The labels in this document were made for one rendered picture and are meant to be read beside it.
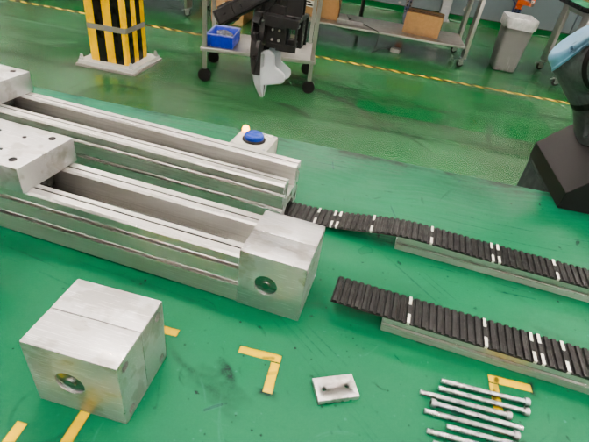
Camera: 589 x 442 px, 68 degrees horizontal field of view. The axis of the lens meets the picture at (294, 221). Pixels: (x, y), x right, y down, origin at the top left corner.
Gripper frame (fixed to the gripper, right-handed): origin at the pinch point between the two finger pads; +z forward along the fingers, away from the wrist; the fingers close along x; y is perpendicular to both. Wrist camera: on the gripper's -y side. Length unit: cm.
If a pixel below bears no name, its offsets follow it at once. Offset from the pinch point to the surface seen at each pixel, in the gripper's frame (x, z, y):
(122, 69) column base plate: 218, 91, -188
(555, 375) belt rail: -34, 16, 54
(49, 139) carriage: -28.8, 3.9, -22.5
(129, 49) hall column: 228, 78, -187
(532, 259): -12, 14, 54
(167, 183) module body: -18.0, 13.8, -9.5
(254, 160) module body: -10.8, 9.1, 3.9
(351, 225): -14.4, 14.8, 23.6
